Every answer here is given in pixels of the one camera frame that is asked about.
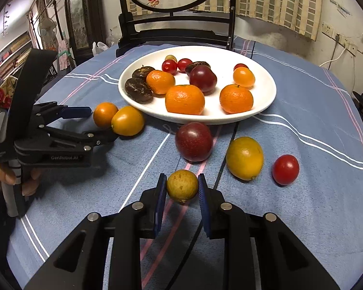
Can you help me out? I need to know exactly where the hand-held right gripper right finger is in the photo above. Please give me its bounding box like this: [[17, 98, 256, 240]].
[[197, 174, 341, 290]]

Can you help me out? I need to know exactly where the orange tangerine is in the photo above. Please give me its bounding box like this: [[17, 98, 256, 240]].
[[165, 85, 205, 116], [219, 84, 254, 114], [146, 70, 176, 95]]

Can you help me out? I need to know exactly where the row of white wall sockets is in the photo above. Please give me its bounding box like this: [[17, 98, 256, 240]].
[[321, 21, 359, 55]]

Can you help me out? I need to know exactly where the standing fan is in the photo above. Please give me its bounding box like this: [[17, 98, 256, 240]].
[[38, 16, 56, 49]]

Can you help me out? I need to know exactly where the white plastic bag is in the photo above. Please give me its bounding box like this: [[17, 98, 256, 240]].
[[92, 42, 109, 56]]

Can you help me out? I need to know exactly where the dark framed landscape painting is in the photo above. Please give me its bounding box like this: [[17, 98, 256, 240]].
[[63, 0, 106, 52]]

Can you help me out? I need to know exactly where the yellow lemon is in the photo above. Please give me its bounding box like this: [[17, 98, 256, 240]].
[[226, 137, 264, 181]]

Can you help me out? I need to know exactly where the white power cable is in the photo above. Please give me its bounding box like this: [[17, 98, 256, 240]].
[[319, 36, 347, 67]]

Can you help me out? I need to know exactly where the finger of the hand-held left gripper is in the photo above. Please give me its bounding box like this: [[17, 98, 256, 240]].
[[33, 101, 93, 127], [44, 124, 120, 154]]

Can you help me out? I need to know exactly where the wrinkled dark passion fruit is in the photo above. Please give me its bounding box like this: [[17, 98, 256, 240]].
[[185, 61, 211, 74], [131, 66, 156, 80], [125, 78, 154, 104]]

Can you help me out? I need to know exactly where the person's left hand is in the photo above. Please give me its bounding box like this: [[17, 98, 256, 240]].
[[0, 163, 43, 197]]

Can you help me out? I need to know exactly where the white oval plate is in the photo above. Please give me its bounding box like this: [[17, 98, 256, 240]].
[[118, 45, 277, 125]]

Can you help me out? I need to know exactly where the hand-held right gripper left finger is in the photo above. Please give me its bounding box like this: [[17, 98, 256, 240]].
[[24, 174, 167, 290]]

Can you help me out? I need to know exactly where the dark red plum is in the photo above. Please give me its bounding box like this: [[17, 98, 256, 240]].
[[175, 122, 213, 162], [189, 65, 218, 93]]

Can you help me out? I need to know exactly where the orange kumquat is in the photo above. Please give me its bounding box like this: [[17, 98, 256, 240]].
[[111, 106, 145, 136], [93, 102, 119, 128], [233, 67, 256, 89]]

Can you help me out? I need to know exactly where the beige checked curtain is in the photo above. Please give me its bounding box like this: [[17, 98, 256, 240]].
[[127, 0, 324, 41]]

